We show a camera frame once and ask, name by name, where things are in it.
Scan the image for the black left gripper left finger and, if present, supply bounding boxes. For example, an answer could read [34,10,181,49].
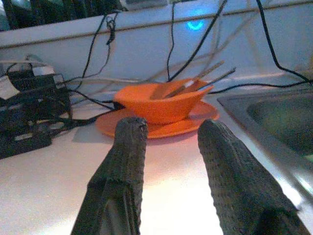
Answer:
[70,117,149,235]

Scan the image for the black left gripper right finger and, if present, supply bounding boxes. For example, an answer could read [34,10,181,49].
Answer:
[197,119,311,235]

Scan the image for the orange bowl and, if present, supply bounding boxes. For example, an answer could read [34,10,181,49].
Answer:
[113,78,215,126]

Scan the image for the speckled handle utensil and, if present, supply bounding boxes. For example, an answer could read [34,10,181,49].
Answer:
[163,68,237,99]

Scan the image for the thin pale utensil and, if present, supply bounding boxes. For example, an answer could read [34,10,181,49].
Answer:
[193,60,225,81]

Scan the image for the orange plate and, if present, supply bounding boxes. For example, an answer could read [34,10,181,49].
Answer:
[95,100,220,140]

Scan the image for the stainless steel sink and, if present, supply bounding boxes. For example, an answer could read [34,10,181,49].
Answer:
[216,87,313,217]

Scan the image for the black power strip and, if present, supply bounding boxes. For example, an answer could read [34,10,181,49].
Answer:
[0,96,74,160]

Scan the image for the black charger box white labels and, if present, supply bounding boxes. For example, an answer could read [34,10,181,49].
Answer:
[4,55,66,98]

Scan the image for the black knotted power cable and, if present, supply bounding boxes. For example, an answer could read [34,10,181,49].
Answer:
[73,11,118,91]

